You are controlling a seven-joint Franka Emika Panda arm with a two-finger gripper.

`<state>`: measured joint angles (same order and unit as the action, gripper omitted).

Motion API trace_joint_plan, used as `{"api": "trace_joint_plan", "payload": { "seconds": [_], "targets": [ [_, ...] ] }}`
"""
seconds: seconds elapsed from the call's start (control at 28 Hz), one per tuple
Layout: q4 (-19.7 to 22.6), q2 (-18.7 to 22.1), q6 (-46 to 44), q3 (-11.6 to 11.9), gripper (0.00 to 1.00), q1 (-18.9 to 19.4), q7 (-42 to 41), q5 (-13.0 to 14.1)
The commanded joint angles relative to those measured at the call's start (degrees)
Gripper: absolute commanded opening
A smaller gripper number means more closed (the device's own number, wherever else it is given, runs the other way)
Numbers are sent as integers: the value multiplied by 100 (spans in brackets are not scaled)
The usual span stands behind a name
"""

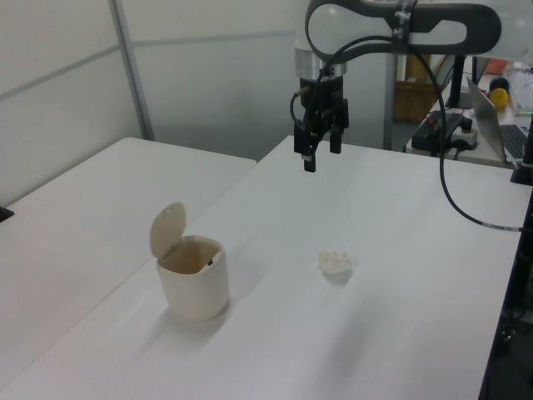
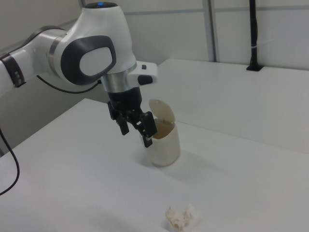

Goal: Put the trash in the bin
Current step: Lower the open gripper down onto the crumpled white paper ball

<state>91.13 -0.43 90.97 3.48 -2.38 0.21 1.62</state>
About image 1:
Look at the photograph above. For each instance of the silver laptop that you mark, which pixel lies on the silver laptop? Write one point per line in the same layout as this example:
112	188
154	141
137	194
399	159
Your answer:
485	116

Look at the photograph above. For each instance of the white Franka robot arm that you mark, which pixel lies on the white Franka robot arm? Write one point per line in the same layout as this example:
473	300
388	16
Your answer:
441	25

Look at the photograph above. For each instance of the grey partition post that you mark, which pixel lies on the grey partition post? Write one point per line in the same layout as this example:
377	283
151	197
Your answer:
133	71

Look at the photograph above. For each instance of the yellow ball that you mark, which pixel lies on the yellow ball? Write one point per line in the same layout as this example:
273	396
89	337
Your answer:
499	98

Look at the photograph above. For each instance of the brown wooden box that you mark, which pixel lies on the brown wooden box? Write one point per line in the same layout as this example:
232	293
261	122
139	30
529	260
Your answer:
410	102

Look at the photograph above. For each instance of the black mounting pole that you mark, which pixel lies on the black mounting pole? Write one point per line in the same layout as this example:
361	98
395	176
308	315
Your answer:
525	250

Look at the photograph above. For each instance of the black power box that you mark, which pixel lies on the black power box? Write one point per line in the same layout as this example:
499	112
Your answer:
429	129

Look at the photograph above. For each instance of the grey emergency stop button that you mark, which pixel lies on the grey emergency stop button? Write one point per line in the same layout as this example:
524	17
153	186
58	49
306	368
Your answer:
468	135

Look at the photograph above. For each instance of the black monitor stand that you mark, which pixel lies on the black monitor stand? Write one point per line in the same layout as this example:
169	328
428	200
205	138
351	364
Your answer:
458	83

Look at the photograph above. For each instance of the small cream bin with lid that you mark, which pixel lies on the small cream bin with lid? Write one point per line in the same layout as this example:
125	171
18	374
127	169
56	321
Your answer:
195	287

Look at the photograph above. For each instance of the white keyboard box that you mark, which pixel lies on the white keyboard box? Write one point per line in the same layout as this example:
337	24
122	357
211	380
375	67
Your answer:
522	89

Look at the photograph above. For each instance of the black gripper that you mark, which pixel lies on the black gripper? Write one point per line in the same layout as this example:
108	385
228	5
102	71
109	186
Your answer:
322	93

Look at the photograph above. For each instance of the white paper trash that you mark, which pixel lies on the white paper trash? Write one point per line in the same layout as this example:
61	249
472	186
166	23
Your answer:
335	263

